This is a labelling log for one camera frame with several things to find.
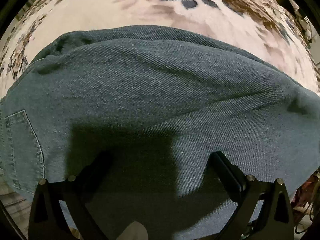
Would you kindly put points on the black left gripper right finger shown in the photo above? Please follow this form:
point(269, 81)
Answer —
point(263, 208)

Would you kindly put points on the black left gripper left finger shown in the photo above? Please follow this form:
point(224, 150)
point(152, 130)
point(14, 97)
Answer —
point(47, 220)

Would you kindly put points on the floral white bed blanket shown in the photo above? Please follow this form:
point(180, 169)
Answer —
point(277, 31)

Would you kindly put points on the blue denim jeans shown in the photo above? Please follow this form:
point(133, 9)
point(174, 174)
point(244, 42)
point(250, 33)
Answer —
point(144, 107)

